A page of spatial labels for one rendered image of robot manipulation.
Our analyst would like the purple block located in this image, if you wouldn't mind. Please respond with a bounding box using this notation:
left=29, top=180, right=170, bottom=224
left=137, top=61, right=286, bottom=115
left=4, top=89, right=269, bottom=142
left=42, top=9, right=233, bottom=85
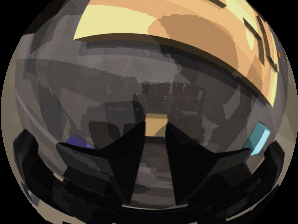
left=67, top=135, right=94, bottom=149

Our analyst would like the light blue flat block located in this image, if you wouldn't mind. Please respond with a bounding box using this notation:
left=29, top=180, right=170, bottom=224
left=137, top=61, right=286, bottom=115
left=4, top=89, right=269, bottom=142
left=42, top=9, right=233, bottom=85
left=245, top=121, right=270, bottom=156

